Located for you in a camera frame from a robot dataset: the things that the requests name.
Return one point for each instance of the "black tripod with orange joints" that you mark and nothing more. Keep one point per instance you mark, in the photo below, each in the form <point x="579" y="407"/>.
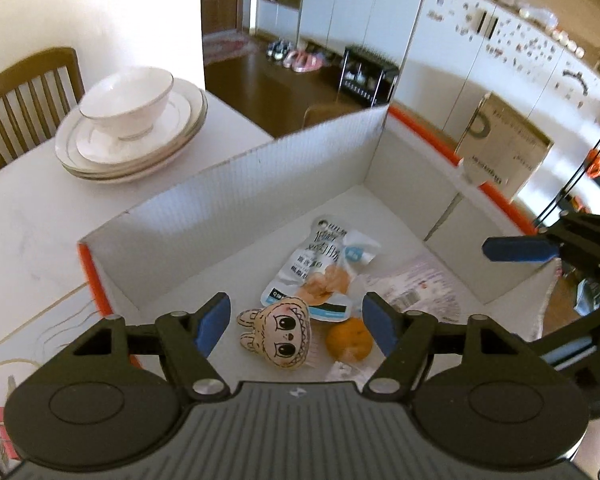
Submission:
<point x="596" y="164"/>

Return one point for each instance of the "beige cartoon doll charm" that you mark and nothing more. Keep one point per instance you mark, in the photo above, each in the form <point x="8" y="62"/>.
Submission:
<point x="280" y="330"/>

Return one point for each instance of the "white cabinet with magnets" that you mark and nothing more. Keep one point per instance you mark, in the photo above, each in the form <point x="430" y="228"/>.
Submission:
<point x="505" y="65"/>

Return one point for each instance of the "patterned door rug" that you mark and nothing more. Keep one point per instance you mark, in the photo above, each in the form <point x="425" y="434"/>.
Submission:
<point x="225" y="47"/>

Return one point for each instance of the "white snack packet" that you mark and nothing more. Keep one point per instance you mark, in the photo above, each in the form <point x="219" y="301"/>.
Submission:
<point x="305" y="270"/>

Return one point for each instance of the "grey cabinet wall unit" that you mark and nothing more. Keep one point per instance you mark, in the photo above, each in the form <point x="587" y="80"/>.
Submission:
<point x="360" y="0"/>

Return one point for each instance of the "dark and white sneakers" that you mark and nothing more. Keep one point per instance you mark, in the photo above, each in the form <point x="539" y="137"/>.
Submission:
<point x="278" y="50"/>

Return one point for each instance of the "pink slippers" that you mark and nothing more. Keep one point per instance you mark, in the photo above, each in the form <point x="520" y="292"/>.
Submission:
<point x="305" y="61"/>

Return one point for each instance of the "white porcelain bowl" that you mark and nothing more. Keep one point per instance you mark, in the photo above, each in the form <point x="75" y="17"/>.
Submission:
<point x="130" y="105"/>

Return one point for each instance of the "orange tangerine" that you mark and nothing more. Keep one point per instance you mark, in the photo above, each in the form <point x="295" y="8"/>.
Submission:
<point x="347" y="342"/>

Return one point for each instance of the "brown cardboard box flap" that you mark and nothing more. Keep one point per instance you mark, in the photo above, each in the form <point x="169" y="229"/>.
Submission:
<point x="505" y="145"/>

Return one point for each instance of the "small clear plastic wrapper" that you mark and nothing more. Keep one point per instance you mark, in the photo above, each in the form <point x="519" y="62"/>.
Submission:
<point x="347" y="371"/>

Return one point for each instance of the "pink paper card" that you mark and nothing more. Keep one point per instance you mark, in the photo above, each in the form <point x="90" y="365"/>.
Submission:
<point x="5" y="432"/>

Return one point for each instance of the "white cardboard box orange trim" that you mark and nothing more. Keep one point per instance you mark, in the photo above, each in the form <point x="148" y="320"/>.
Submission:
<point x="280" y="185"/>

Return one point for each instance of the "clear wrapper with pink print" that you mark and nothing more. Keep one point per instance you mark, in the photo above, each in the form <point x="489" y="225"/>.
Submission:
<point x="425" y="285"/>

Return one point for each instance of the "stack of white plates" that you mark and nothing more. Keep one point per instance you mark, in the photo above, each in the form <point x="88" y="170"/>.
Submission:
<point x="65" y="149"/>

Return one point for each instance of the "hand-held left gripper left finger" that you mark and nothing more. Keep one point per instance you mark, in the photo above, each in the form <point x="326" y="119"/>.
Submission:
<point x="212" y="322"/>

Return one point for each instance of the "small white plate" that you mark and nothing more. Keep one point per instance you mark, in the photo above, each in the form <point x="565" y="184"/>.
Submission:
<point x="177" y="120"/>

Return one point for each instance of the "assorted kitchen jars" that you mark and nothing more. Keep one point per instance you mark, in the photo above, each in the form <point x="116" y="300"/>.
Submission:
<point x="535" y="10"/>

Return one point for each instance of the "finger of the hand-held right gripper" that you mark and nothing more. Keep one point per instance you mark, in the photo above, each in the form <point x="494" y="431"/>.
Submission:
<point x="570" y="352"/>
<point x="520" y="250"/>

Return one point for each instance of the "white marble desktop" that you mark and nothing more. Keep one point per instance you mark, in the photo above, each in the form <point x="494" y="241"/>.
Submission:
<point x="40" y="240"/>

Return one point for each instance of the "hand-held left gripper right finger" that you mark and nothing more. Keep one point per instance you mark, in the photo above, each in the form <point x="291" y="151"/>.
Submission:
<point x="380" y="325"/>

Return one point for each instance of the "brown wooden chair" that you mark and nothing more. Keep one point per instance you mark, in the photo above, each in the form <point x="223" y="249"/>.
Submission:
<point x="55" y="60"/>

